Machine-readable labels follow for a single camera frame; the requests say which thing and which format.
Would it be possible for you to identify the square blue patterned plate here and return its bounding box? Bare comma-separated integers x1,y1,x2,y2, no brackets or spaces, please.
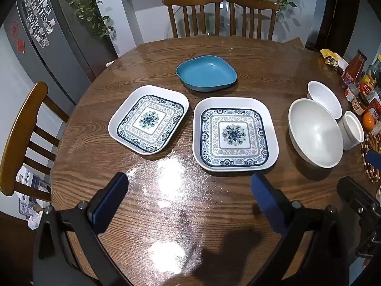
192,97,279,172

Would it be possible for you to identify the cluster of fridge photos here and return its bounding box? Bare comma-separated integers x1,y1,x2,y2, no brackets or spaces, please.
24,0,57,48

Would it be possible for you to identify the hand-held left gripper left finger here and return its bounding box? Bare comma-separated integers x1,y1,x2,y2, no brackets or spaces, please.
32,172,129,286

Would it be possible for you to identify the grey refrigerator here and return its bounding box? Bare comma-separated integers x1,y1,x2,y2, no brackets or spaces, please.
16,0,120,105

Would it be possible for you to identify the blue bowl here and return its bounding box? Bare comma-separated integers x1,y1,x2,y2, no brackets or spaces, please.
175,55,238,92

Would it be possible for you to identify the long green hanging vine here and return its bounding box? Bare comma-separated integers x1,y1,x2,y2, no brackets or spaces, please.
55,0,116,39

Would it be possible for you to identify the medium white bowl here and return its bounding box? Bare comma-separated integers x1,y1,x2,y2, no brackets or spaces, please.
307,80,343,120

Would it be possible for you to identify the pile of boxes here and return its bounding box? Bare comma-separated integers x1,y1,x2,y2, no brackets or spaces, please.
16,167,52,215

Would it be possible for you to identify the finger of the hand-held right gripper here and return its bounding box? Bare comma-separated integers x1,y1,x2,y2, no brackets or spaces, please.
337,176,381,215
366,150,381,172

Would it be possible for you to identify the orange fruit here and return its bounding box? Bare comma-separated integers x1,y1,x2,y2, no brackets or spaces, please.
362,112,375,132

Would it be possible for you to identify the white crumpled bag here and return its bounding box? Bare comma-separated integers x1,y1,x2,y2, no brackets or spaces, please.
27,205,52,230

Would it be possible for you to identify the wooden beaded trivet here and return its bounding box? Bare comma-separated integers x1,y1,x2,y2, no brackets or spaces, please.
361,131,381,184

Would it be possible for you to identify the small jar with white label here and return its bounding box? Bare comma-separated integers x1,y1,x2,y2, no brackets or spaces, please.
345,85,359,102

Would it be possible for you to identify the dark jar with label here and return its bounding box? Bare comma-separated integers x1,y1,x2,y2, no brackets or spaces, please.
352,93,371,116

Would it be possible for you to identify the wooden chair with curved back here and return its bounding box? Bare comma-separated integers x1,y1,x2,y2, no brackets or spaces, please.
0,81,70,203

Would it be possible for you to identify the dark wooden door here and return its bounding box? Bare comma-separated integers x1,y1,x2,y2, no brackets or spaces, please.
305,0,362,57

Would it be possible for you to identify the small white bowl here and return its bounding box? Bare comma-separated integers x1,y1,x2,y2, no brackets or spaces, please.
338,110,365,151

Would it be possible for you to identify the dark bottle with yellow cap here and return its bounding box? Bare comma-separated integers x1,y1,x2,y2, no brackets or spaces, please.
366,54,381,88

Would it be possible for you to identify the rectangular blue patterned plate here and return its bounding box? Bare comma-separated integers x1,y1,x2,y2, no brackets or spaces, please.
108,85,190,155

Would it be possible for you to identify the large white bowl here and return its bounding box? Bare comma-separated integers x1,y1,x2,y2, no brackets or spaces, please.
288,98,344,169

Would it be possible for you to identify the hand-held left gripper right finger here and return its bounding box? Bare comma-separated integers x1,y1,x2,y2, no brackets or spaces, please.
250,172,351,286

